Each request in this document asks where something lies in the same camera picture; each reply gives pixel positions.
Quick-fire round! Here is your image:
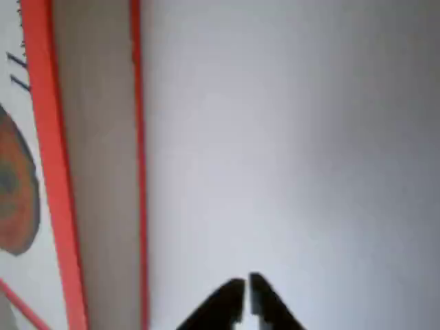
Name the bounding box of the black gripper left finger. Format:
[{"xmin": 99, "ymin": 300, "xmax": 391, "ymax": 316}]
[{"xmin": 177, "ymin": 278, "xmax": 247, "ymax": 330}]

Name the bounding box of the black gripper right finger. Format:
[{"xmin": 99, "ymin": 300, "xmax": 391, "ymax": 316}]
[{"xmin": 248, "ymin": 272, "xmax": 307, "ymax": 330}]

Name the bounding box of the thick red-covered book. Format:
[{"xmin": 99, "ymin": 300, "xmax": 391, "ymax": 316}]
[{"xmin": 0, "ymin": 0, "xmax": 152, "ymax": 330}]

